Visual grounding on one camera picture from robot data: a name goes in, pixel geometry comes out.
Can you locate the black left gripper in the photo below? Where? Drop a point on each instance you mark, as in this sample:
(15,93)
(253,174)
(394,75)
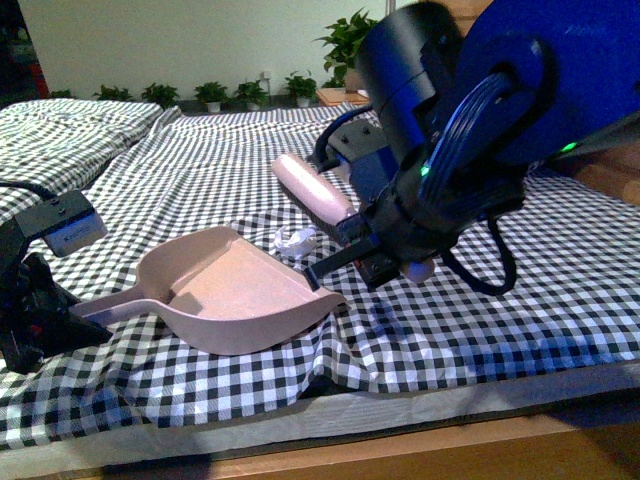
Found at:
(36,317)

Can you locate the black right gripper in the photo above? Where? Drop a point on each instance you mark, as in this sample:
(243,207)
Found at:
(374,240)

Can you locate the white paper ball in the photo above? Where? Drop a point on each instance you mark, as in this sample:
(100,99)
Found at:
(295,243)

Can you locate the beige hand brush black bristles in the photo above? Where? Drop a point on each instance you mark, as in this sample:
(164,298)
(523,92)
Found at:
(314,195)

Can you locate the beige plastic dustpan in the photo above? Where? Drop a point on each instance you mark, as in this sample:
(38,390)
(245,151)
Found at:
(218,293)

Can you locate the blue black right robot arm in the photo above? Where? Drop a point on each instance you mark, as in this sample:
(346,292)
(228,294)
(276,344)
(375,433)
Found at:
(463,116)

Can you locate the far wooden nightstand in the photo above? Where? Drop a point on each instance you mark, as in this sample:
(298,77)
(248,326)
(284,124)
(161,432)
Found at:
(337,96)

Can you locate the black white checkered bedsheet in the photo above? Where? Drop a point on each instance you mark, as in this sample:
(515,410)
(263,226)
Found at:
(155,174)

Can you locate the small potted plant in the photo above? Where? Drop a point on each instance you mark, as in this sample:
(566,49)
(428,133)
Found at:
(251,95)
(212,95)
(113,93)
(165,96)
(302,88)

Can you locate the large potted green plant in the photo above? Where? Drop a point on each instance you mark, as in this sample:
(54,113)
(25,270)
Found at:
(344,37)

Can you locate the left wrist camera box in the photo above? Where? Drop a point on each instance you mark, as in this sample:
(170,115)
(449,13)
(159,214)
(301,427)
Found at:
(66,223)

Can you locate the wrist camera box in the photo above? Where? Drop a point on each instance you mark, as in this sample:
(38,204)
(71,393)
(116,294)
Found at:
(361,146)
(66,223)

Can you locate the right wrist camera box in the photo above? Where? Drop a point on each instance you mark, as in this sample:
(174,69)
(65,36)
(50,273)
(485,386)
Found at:
(361,146)

